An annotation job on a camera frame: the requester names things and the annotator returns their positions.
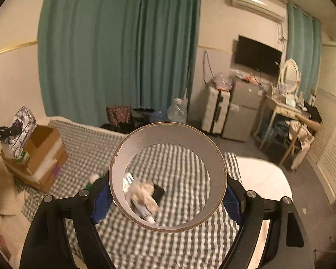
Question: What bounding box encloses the white suitcase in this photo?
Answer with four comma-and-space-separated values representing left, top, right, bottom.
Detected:
201, 86, 230, 134

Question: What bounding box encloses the floral patterned bag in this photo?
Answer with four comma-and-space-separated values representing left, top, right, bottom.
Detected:
106, 106, 131, 127

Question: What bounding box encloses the cardboard tape roll ring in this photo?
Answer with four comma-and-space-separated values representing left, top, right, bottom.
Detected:
108, 121, 228, 233

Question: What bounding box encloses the grey mini fridge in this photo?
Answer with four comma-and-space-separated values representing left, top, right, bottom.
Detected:
222, 78, 263, 142

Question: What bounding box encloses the green curtain by window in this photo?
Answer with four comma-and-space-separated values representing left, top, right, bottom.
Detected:
286, 3, 322, 101

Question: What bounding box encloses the small black object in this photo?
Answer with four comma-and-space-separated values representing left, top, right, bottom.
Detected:
152, 183, 165, 205

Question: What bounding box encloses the clear water jug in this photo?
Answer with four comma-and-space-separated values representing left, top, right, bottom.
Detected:
167, 98, 187, 124

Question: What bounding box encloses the black wall television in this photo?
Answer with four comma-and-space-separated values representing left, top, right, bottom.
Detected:
234, 35, 282, 76

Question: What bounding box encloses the checkered grey white bedsheet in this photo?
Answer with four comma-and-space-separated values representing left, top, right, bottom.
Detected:
24, 120, 239, 268

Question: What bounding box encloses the green curtain large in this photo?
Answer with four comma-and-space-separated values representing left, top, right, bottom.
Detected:
37, 0, 201, 126

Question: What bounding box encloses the brown cardboard box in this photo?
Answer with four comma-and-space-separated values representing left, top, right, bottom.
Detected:
0, 125, 68, 193

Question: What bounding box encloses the silver foil snack bag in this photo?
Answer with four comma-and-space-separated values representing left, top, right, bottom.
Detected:
1, 106, 37, 159

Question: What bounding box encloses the white oval vanity mirror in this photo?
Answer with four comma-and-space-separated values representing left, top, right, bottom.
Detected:
278, 58, 301, 94

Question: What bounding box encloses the white dressing table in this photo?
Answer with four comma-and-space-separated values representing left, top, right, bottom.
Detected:
253, 93, 316, 171

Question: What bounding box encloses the white air conditioner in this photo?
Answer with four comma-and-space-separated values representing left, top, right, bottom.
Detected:
231, 0, 286, 22

